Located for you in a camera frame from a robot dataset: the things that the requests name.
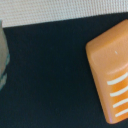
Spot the grey green-padded gripper finger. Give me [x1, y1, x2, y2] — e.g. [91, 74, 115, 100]
[0, 20, 10, 90]

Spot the orange toy bread loaf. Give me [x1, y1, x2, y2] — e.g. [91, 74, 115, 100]
[86, 19, 128, 124]

